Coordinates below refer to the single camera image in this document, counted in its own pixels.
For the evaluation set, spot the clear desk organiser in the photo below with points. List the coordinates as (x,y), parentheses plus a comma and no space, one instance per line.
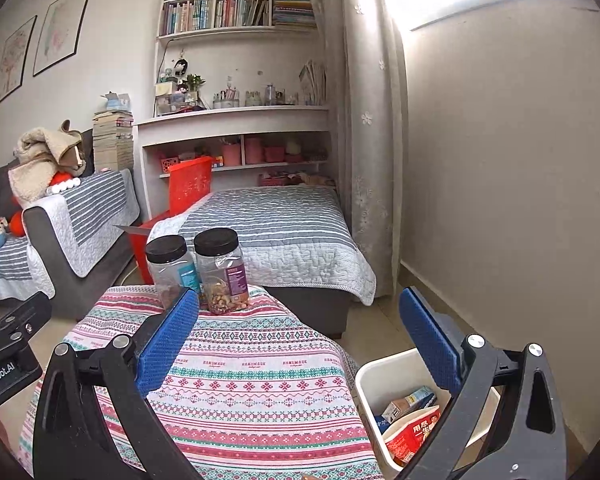
(175,104)

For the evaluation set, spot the red plastic basket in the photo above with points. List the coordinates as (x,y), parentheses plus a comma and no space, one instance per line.
(190,185)

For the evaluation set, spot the white shelf unit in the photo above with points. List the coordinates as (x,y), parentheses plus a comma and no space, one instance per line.
(240,120)

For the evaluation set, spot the leaning booklets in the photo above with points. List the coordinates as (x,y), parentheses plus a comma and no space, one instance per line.
(312,82)

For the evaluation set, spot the clear glass bottle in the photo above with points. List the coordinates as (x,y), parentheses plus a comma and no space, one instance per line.
(270,95)

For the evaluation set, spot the large framed picture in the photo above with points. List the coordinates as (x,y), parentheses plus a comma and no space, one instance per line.
(62,30)

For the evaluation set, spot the small green plant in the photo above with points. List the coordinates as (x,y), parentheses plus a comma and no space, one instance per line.
(195,82)

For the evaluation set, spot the red snack bag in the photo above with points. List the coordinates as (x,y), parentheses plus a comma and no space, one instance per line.
(410,435)

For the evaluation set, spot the pink container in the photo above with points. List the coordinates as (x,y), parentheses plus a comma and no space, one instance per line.
(275,154)
(231,155)
(254,151)

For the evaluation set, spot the grey quilted cushion with toy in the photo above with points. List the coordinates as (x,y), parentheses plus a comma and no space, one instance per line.
(15,265)

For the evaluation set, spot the striped bed quilt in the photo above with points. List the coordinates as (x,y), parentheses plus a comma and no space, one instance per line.
(280,235)

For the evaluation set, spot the white plastic waste bin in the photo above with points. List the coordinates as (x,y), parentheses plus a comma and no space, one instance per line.
(375,385)

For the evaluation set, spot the striped quilted sofa cover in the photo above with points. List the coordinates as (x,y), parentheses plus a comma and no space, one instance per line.
(95,215)

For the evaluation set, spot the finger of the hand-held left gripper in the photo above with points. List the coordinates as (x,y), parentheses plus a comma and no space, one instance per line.
(20,317)

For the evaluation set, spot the dark grey sofa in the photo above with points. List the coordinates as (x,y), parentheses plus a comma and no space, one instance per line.
(50,255)

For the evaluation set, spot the purple label nut jar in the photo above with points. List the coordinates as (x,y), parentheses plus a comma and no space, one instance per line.
(222,275)

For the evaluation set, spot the tissue box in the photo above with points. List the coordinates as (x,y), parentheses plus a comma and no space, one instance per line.
(117,101)

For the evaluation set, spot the patterned tablecloth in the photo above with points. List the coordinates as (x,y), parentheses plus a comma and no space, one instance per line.
(260,390)

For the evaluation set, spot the dark bed base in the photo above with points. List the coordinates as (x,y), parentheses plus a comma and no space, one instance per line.
(315,310)

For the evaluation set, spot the floral sheer curtain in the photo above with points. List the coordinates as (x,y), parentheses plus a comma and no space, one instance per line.
(365,135)

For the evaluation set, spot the blue label nut jar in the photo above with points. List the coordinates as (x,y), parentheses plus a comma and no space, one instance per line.
(170,270)

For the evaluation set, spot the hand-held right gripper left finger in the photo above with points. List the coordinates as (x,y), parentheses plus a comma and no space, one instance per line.
(167,345)

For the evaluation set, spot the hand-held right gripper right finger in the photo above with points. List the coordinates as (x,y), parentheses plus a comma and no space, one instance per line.
(430,340)

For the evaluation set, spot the red plush toy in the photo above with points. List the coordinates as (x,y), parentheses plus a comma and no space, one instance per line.
(17,222)

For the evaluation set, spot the pen holder with pens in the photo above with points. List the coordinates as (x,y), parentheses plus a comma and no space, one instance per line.
(226,100)

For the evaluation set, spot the stack of flat magazines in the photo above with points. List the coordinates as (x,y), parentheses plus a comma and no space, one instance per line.
(294,10)

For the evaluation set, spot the light blue milk carton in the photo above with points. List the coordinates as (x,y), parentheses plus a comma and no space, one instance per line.
(405,405)

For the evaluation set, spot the beige fleece blanket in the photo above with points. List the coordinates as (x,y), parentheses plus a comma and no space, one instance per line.
(30,180)

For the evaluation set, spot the dark-haired doll figurine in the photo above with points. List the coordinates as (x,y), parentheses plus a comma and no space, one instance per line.
(181,69)

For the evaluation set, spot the tall stack of books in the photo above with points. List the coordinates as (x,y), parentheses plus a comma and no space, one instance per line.
(112,142)

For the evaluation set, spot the brown plush toy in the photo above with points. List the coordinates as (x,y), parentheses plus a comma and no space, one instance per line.
(75,152)

